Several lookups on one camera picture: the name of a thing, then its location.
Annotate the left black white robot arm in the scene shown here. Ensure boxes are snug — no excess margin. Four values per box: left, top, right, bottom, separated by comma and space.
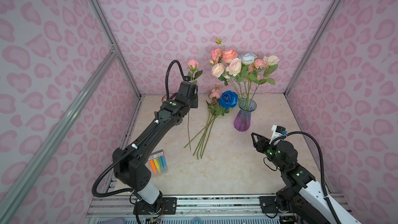
113, 82, 198, 214

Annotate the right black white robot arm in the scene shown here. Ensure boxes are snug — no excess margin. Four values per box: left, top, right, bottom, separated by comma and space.
251, 126, 359, 224

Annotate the red glass vase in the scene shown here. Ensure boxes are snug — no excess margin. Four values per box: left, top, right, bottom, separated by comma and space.
162, 95, 169, 103

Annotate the cream peach rose stem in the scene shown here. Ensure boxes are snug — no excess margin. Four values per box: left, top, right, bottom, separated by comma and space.
211, 58, 246, 103

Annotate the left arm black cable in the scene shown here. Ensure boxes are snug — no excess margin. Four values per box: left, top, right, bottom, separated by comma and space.
164, 60, 186, 100

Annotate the pack of coloured markers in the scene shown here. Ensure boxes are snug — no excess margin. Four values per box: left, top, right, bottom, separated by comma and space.
148, 150, 169, 176

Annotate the pale blue white rose stem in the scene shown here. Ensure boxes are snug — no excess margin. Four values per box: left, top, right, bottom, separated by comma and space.
238, 52, 258, 101

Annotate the diagonal aluminium frame bar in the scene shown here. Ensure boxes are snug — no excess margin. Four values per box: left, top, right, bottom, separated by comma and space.
1, 51, 118, 224

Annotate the single pink rose stem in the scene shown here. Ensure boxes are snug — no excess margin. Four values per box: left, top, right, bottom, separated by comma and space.
187, 59, 203, 151

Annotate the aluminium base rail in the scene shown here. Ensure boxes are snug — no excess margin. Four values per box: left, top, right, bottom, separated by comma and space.
83, 192, 355, 224

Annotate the purple blue glass vase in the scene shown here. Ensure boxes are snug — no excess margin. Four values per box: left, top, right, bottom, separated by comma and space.
234, 99, 257, 132

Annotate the large pink spray rose stem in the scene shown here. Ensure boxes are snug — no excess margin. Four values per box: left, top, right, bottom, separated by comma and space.
209, 37, 238, 79

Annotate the large cream rose stem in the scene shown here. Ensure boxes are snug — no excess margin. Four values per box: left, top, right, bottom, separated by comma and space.
224, 58, 247, 102

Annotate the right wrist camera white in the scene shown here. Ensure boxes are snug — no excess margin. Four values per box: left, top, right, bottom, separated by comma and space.
270, 125, 288, 145

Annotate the pile of pink roses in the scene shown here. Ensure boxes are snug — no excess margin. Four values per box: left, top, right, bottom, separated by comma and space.
184, 85, 230, 160

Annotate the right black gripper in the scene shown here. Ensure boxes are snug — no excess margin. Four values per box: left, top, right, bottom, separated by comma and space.
250, 132, 287, 173

